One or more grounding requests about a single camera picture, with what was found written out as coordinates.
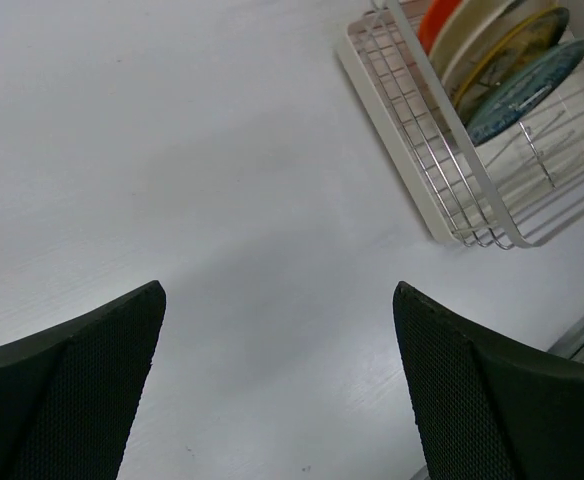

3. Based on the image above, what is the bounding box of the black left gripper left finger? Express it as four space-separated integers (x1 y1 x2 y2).
0 280 166 479

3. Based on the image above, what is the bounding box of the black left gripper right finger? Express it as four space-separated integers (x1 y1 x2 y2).
393 282 584 479

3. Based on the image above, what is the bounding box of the blue floral plate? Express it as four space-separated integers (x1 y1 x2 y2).
466 38 584 146

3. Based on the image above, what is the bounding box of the yellow plate with dark rim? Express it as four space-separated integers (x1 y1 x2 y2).
451 4 570 124

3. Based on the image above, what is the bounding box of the orange plastic plate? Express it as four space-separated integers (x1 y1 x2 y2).
418 0 461 54

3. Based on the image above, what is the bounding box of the beige plate with green brushstroke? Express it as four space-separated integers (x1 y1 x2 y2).
441 1 557 100

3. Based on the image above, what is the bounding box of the wire dish rack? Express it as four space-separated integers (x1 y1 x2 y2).
337 1 584 250

